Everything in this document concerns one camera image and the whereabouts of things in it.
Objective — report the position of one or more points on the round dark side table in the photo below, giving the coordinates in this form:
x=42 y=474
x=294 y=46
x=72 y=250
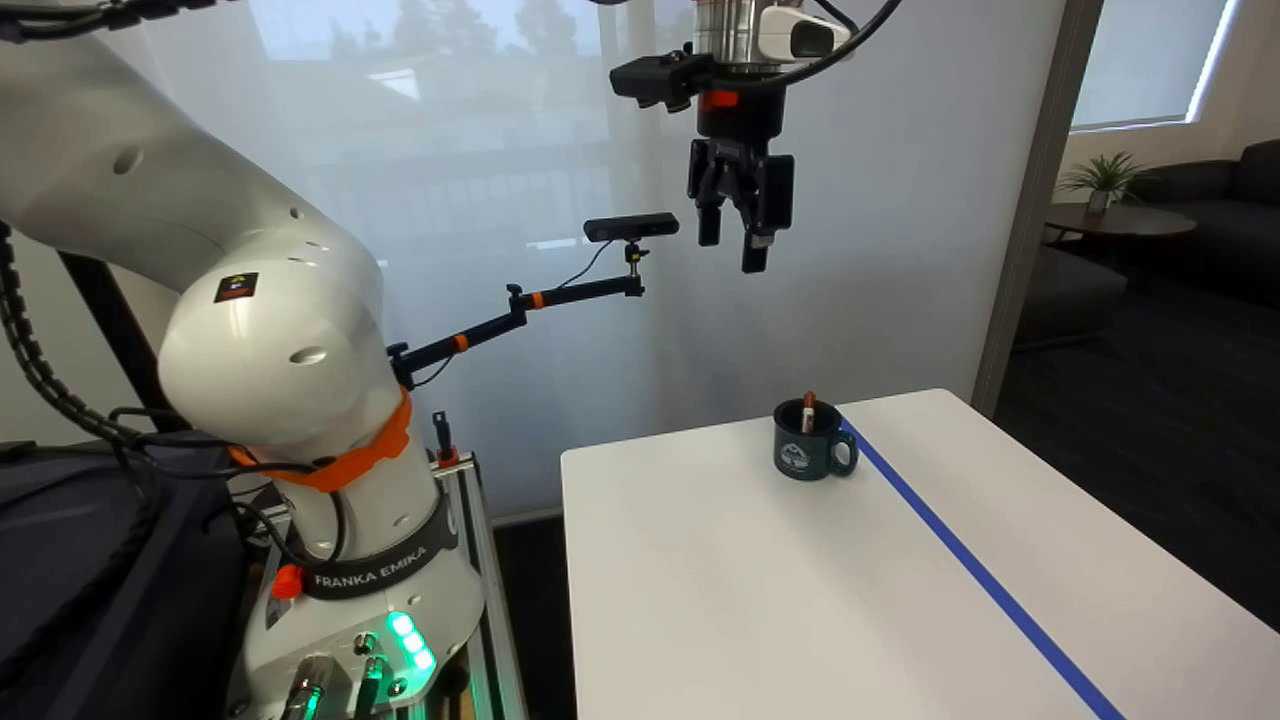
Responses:
x=1123 y=221

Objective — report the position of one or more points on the black articulated camera mount arm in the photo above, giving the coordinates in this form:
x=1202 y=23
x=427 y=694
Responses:
x=523 y=301

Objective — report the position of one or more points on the dark blue mug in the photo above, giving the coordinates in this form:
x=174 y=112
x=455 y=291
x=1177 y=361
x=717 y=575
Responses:
x=815 y=455

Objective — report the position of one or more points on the blue tape strip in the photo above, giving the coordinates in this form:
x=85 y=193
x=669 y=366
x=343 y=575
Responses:
x=1039 y=636

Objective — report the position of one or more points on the dark sofa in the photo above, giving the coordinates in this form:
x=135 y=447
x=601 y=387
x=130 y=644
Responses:
x=1232 y=210

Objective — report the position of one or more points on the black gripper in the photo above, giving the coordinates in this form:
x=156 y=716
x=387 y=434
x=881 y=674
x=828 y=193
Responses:
x=730 y=160

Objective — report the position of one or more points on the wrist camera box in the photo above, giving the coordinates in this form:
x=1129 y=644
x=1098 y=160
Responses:
x=669 y=79

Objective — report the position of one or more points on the potted green plant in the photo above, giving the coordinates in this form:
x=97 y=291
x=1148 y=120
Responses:
x=1103 y=180

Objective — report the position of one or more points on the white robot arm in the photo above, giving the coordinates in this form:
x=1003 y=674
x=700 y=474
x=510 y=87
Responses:
x=275 y=348

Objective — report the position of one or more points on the black bag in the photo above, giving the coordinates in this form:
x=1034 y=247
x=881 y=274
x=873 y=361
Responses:
x=118 y=594

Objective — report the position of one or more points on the metal robot stand frame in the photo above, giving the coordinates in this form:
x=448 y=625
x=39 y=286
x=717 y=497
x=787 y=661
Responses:
x=484 y=674

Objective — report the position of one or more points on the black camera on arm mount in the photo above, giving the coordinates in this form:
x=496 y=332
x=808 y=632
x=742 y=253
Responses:
x=631 y=226

